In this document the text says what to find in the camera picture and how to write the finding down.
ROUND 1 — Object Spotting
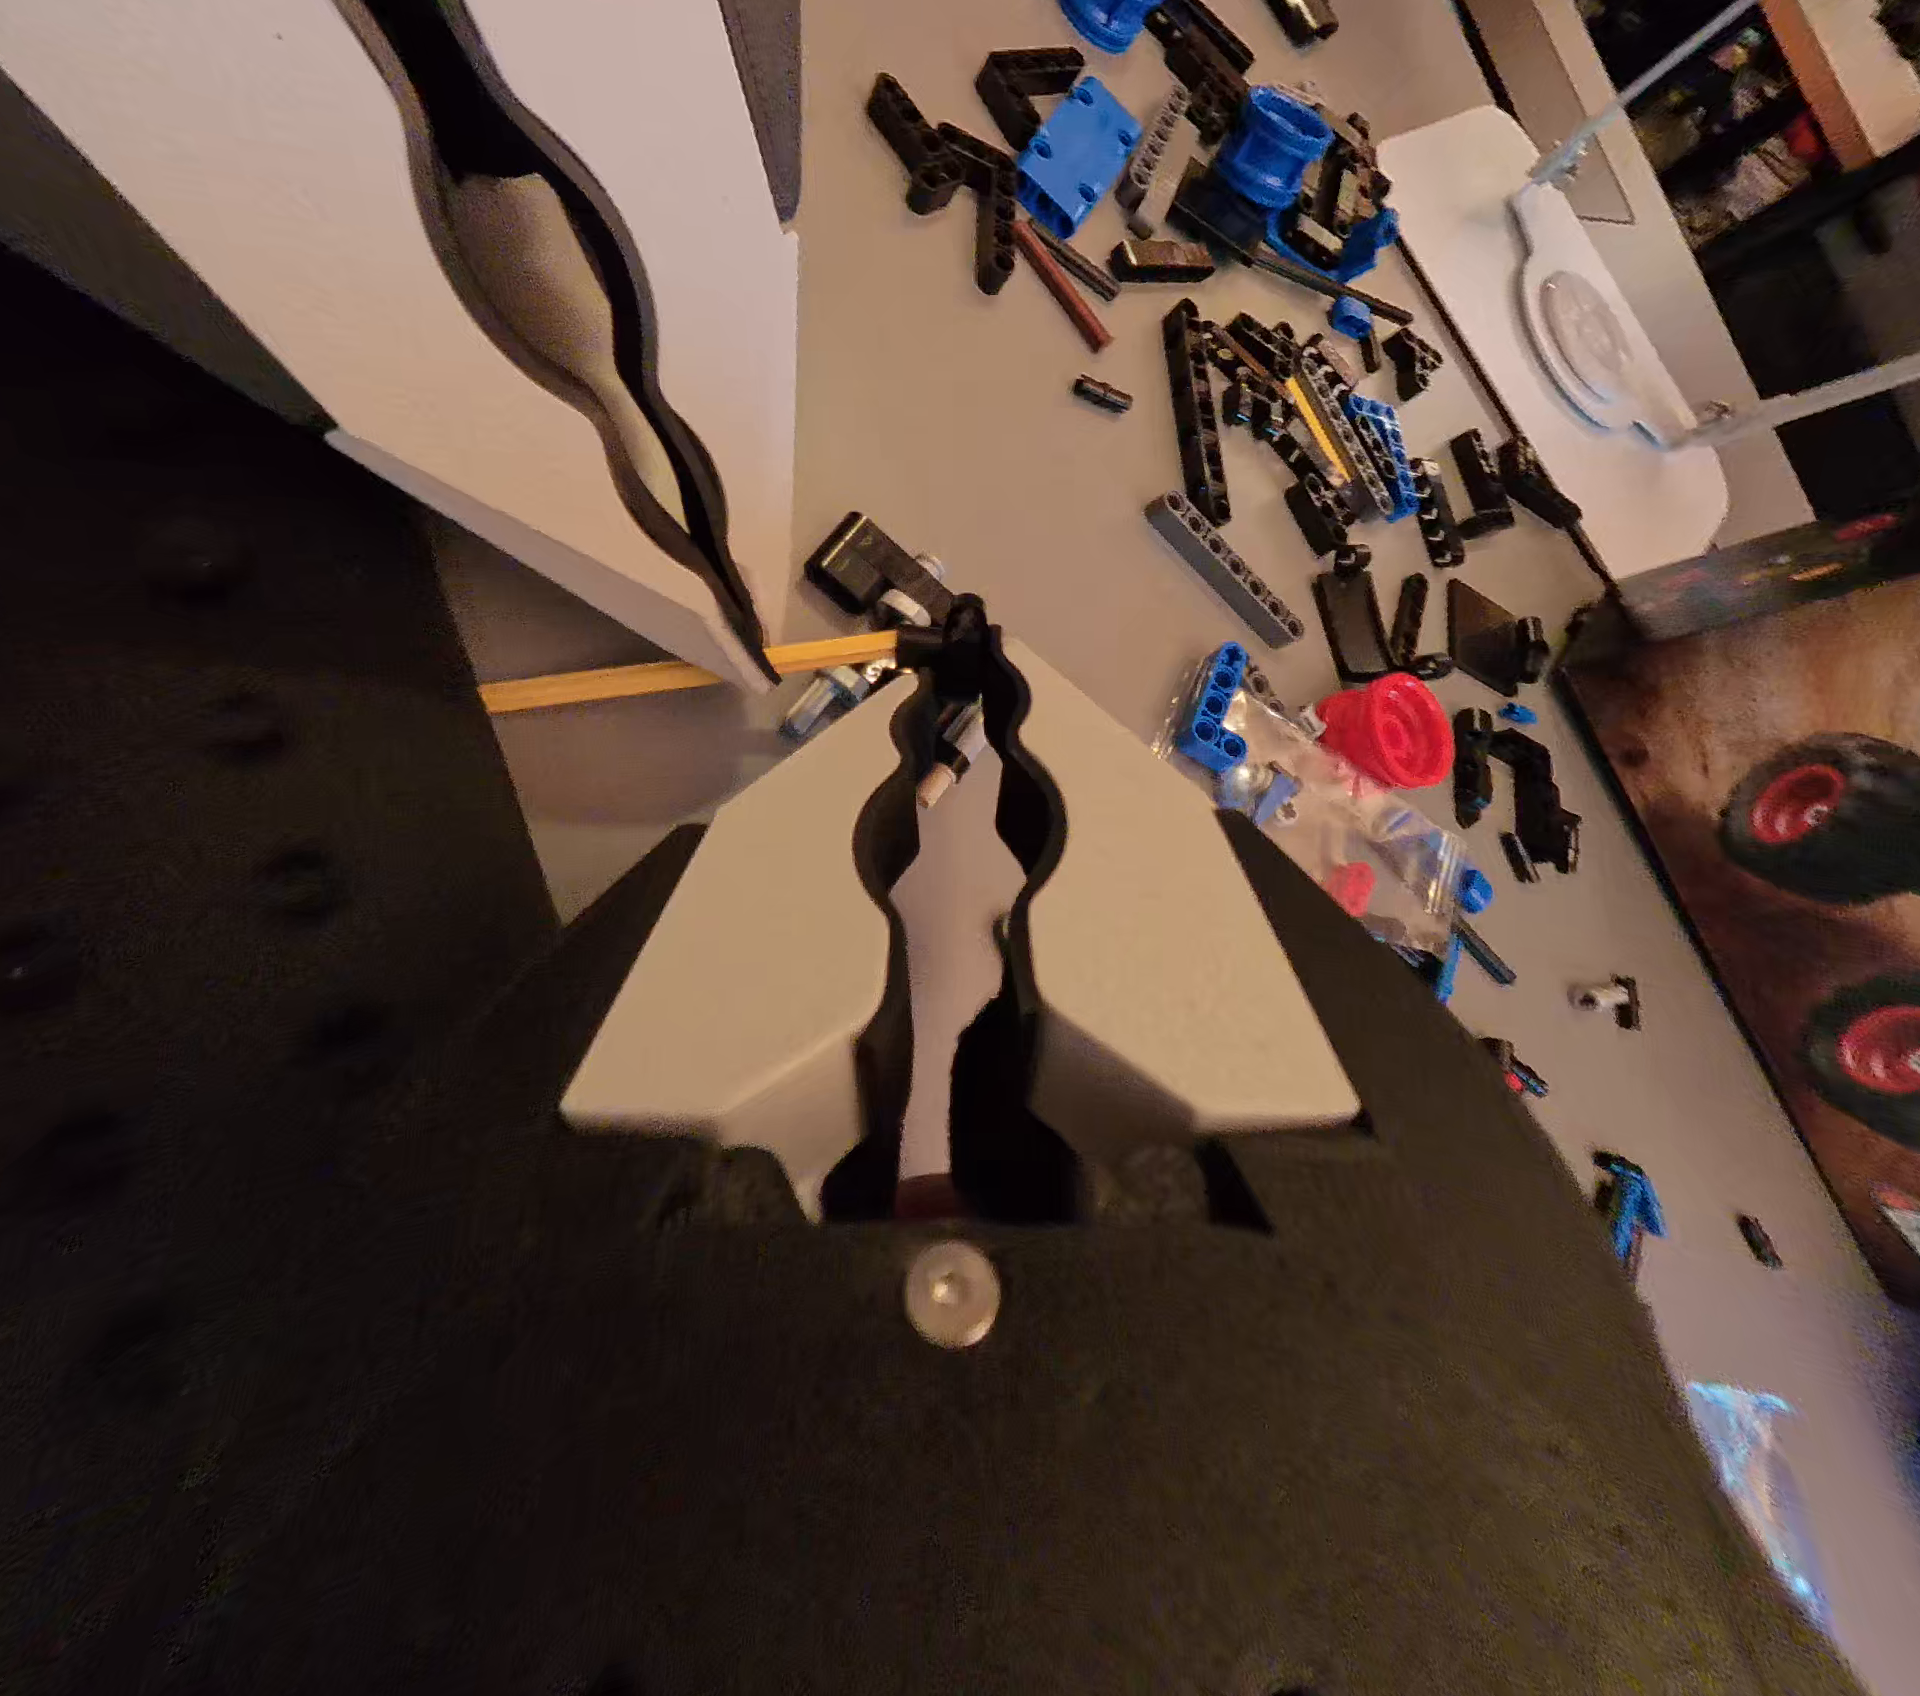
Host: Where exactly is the black square panel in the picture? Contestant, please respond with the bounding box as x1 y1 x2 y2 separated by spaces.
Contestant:
1446 575 1551 700

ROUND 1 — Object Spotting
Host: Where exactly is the clear bag of parts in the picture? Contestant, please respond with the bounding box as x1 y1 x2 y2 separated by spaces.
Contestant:
1154 643 1478 963

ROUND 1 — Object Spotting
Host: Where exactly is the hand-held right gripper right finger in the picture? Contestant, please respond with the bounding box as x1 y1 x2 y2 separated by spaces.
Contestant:
960 643 1362 1228

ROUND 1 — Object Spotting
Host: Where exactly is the small black axle connector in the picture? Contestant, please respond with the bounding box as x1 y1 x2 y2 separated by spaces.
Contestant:
899 592 1002 738

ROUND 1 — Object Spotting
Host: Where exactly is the blue angled beam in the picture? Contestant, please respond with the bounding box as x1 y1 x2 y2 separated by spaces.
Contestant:
1174 638 1254 778
1345 394 1425 526

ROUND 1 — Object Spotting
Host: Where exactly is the black beam frame assembly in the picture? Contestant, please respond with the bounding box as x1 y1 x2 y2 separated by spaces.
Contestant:
777 509 992 815

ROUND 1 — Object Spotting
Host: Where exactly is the long thin black axle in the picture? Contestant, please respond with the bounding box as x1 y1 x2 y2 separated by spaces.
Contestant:
1231 243 1417 329

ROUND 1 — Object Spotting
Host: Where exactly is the yellow axle with black connector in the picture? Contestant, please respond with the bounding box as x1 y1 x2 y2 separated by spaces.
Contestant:
474 631 908 716

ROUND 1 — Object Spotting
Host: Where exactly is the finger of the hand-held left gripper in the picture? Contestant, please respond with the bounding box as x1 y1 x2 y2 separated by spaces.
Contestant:
396 0 806 667
0 0 779 700

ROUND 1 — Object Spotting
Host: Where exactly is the short brown axle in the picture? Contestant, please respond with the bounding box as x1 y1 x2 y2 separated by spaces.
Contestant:
1014 217 1114 356

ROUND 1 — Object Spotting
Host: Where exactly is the blue rectangular panel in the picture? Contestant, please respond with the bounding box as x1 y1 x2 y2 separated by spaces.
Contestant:
1017 77 1146 232

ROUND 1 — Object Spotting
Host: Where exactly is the pile of black and blue bricks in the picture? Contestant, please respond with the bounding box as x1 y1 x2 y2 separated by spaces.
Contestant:
863 0 1590 885

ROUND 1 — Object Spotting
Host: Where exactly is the black curved panel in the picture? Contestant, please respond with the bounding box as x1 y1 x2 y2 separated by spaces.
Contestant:
1314 563 1404 685

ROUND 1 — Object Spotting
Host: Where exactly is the crumpled clear plastic bag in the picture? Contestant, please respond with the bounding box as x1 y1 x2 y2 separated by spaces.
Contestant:
1678 1375 1850 1642

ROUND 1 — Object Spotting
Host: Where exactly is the grey desk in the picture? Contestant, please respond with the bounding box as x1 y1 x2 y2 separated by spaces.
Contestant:
438 0 1920 1696

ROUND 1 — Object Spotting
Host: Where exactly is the dark grey long beam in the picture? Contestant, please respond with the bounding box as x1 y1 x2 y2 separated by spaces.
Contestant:
1146 490 1307 649

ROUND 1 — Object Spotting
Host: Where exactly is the pile of red and blue connectors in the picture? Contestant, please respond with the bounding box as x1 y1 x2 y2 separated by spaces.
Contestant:
1478 1032 1788 1268

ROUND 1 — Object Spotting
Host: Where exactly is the short yellow axle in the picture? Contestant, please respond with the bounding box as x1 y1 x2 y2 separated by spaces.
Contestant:
1284 378 1354 480

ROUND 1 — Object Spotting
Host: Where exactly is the red wheel hub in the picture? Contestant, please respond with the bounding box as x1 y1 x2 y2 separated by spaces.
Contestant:
1318 672 1459 792

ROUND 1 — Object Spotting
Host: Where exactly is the black dotted mat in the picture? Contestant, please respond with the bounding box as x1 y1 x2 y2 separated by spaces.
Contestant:
0 243 706 1696

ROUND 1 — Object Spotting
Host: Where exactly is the black chassis on blue frame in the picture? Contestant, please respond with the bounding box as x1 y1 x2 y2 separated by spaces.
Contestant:
1197 112 1404 286

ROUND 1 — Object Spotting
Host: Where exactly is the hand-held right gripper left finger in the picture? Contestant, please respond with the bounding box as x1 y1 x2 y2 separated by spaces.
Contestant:
556 661 934 1228

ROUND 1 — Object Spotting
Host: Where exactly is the black toy set box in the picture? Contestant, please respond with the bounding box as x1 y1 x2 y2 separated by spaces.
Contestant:
1551 509 1920 1308

